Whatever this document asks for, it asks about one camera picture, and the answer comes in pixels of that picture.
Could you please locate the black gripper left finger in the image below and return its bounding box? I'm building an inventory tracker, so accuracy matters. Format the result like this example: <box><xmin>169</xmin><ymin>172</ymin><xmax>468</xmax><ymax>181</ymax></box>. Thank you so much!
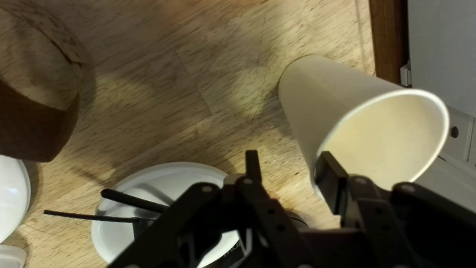
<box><xmin>244</xmin><ymin>151</ymin><xmax>261</xmax><ymax>185</ymax></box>

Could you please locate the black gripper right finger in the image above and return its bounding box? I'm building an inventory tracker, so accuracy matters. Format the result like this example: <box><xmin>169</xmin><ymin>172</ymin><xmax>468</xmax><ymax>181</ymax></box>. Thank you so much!
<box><xmin>314</xmin><ymin>151</ymin><xmax>348</xmax><ymax>215</ymax></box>

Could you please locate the white paper cup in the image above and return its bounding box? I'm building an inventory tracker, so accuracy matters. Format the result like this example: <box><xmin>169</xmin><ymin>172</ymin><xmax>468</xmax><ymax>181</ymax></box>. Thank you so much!
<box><xmin>276</xmin><ymin>54</ymin><xmax>450</xmax><ymax>200</ymax></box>

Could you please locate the white ceramic plate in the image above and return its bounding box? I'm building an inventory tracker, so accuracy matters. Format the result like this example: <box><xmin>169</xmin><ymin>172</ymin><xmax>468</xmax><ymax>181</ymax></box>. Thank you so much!
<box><xmin>90</xmin><ymin>161</ymin><xmax>242</xmax><ymax>268</ymax></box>

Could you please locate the black measuring spoon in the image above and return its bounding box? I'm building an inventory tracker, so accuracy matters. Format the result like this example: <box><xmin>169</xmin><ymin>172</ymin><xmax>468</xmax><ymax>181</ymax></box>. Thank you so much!
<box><xmin>99</xmin><ymin>189</ymin><xmax>168</xmax><ymax>215</ymax></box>
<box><xmin>43</xmin><ymin>210</ymin><xmax>151</xmax><ymax>224</ymax></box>

